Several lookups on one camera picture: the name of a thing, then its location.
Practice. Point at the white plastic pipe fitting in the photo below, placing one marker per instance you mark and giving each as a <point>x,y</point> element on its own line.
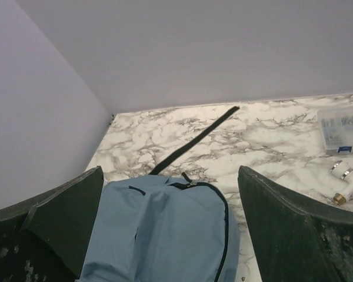
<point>341,170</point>

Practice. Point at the blue fabric backpack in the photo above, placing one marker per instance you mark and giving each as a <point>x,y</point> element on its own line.
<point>160,228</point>

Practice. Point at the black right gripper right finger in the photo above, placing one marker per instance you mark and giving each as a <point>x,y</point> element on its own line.
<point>295,238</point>

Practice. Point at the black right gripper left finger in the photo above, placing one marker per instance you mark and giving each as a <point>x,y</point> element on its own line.
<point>45,238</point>

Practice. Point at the clear plastic organizer box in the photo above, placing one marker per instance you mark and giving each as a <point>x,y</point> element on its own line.
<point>336,127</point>

